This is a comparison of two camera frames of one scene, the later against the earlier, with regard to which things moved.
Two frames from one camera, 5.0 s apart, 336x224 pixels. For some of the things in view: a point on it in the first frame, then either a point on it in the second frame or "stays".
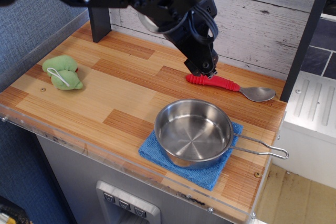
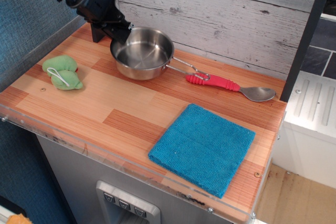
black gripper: (193, 34) → (100, 8)
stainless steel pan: (195, 134) → (147, 53)
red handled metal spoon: (254, 94) stays
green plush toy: (63, 70) stays
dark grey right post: (319, 4) stays
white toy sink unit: (306, 141) stays
